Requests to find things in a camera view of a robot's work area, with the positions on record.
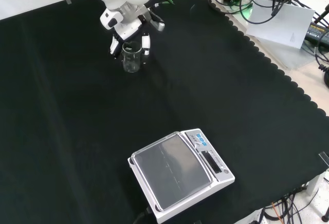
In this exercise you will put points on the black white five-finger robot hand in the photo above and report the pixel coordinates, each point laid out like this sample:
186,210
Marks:
128,28

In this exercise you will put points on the clear glass beaker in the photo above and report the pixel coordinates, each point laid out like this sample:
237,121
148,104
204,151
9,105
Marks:
131,59

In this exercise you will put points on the black bench cloth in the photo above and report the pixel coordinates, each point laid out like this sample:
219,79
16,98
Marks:
77,118

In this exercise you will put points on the white electronic balance steel pan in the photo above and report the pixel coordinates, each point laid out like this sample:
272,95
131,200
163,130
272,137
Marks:
177,172

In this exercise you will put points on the pale board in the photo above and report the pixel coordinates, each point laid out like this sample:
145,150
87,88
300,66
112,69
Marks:
282,26

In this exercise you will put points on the black power adapter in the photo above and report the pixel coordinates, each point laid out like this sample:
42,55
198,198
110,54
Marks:
317,32

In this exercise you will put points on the white wrist camera shell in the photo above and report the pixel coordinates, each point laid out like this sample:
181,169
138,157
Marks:
110,18

